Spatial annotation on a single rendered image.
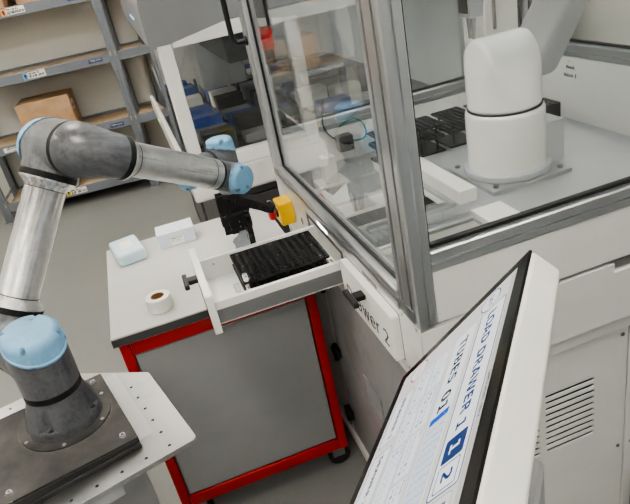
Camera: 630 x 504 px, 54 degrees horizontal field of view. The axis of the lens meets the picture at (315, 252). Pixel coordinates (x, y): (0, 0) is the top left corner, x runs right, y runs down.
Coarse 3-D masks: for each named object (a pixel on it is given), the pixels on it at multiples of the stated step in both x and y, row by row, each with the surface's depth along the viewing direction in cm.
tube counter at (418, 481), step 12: (456, 384) 71; (444, 396) 72; (444, 408) 69; (432, 420) 70; (444, 420) 66; (432, 432) 68; (432, 444) 65; (420, 456) 66; (432, 456) 63; (420, 468) 64; (420, 480) 61; (408, 492) 62; (420, 492) 59
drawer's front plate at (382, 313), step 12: (348, 264) 142; (348, 276) 142; (360, 276) 136; (348, 288) 145; (360, 288) 135; (372, 288) 131; (372, 300) 129; (384, 300) 126; (360, 312) 141; (372, 312) 132; (384, 312) 123; (384, 324) 126; (396, 324) 121; (384, 336) 128; (396, 336) 122; (396, 348) 124; (396, 360) 125
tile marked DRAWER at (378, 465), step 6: (390, 450) 78; (384, 456) 78; (378, 462) 79; (384, 462) 77; (372, 468) 80; (378, 468) 77; (372, 474) 78; (378, 474) 76; (366, 480) 79; (372, 480) 76; (378, 480) 74; (366, 486) 77; (372, 486) 75; (366, 492) 75; (372, 492) 73; (360, 498) 76; (366, 498) 74
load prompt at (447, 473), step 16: (496, 304) 77; (496, 320) 73; (480, 336) 75; (480, 352) 71; (480, 368) 67; (464, 384) 68; (480, 384) 64; (464, 400) 65; (464, 416) 62; (448, 432) 63; (464, 432) 59; (448, 448) 60; (464, 448) 56; (448, 464) 57; (432, 480) 58; (448, 480) 55; (432, 496) 56
